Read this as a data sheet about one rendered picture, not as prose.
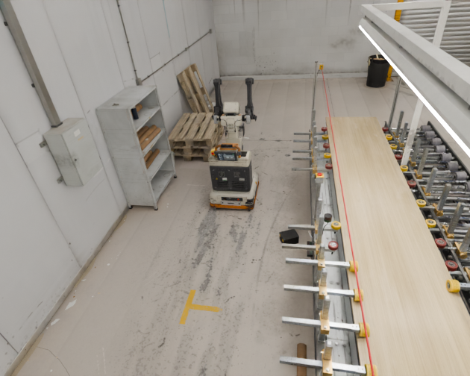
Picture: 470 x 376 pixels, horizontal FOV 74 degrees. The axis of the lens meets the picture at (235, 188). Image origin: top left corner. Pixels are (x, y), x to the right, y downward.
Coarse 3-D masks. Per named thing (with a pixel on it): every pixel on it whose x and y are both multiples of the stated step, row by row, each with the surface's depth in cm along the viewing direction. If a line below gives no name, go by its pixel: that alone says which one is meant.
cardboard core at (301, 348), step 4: (300, 344) 274; (304, 344) 274; (300, 348) 271; (304, 348) 271; (300, 352) 268; (304, 352) 268; (300, 356) 266; (304, 356) 266; (300, 368) 258; (304, 368) 258; (300, 372) 255; (304, 372) 255
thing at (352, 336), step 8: (328, 152) 412; (336, 200) 314; (336, 208) 311; (336, 216) 308; (336, 232) 304; (344, 256) 255; (344, 272) 252; (344, 280) 250; (344, 288) 249; (344, 296) 247; (352, 320) 211; (352, 336) 209; (352, 344) 208; (352, 352) 207; (352, 360) 206
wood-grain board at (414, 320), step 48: (336, 144) 395; (384, 144) 385; (336, 192) 313; (384, 192) 307; (384, 240) 255; (432, 240) 252; (384, 288) 219; (432, 288) 216; (384, 336) 191; (432, 336) 189
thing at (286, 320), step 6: (282, 318) 200; (288, 318) 199; (294, 318) 199; (294, 324) 198; (300, 324) 197; (306, 324) 196; (312, 324) 195; (318, 324) 195; (330, 324) 194; (336, 324) 194; (342, 324) 193; (348, 324) 193; (348, 330) 192; (354, 330) 191
